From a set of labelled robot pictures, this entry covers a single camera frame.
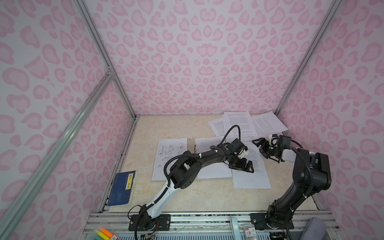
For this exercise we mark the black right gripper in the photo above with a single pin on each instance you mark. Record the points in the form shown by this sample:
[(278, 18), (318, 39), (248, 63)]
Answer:
[(264, 148)]

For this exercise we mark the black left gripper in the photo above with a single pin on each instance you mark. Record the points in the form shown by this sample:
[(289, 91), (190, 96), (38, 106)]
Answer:
[(241, 167)]

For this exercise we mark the white paper sheet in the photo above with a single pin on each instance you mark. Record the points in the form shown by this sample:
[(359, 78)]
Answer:
[(257, 180)]

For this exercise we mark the translucent beige file folder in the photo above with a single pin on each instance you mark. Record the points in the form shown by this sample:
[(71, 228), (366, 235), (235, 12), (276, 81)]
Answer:
[(195, 176)]

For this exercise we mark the technical drawing paper sheet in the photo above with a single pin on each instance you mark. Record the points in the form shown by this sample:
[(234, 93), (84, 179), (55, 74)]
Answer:
[(167, 149)]

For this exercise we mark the central printed text sheet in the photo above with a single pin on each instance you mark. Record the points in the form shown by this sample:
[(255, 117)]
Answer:
[(244, 121)]

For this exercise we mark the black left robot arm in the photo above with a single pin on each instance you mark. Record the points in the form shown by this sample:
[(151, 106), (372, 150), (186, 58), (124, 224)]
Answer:
[(181, 171)]

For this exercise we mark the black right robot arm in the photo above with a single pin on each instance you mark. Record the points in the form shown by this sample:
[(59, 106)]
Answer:
[(311, 174)]

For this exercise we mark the underlying printed paper sheet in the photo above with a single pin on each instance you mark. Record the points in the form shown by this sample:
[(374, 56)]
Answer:
[(219, 127)]

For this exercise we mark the small labelled plastic bag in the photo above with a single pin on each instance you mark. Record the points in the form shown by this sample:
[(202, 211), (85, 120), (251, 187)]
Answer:
[(250, 232)]

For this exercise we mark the grey foam roll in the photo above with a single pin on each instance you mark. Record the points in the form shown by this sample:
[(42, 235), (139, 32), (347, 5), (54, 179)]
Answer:
[(315, 230)]

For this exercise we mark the blue booklet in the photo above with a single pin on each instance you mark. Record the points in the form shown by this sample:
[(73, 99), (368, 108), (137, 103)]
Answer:
[(122, 189)]

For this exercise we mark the highlighter marker pack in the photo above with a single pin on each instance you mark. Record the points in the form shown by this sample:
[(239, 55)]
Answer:
[(102, 234)]

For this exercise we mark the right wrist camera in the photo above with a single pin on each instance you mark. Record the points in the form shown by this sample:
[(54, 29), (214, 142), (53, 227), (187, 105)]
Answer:
[(284, 142)]

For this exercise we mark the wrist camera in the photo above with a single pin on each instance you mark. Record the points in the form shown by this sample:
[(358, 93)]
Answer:
[(240, 149), (284, 142)]

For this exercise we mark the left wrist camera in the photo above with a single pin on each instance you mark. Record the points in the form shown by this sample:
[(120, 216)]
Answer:
[(240, 149)]

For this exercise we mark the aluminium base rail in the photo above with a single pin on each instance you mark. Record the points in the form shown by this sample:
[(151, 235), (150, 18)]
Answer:
[(206, 225)]

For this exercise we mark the right corner aluminium post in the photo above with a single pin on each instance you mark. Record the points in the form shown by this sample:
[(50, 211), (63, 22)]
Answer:
[(335, 7)]

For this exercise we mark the corner aluminium post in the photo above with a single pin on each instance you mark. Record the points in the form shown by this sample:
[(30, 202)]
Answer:
[(91, 26), (335, 7)]

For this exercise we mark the left corner aluminium post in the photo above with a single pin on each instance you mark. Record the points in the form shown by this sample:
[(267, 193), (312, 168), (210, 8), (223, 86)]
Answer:
[(91, 26)]

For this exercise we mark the diagonal aluminium frame bar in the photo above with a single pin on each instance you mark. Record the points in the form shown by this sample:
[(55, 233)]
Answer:
[(21, 204)]

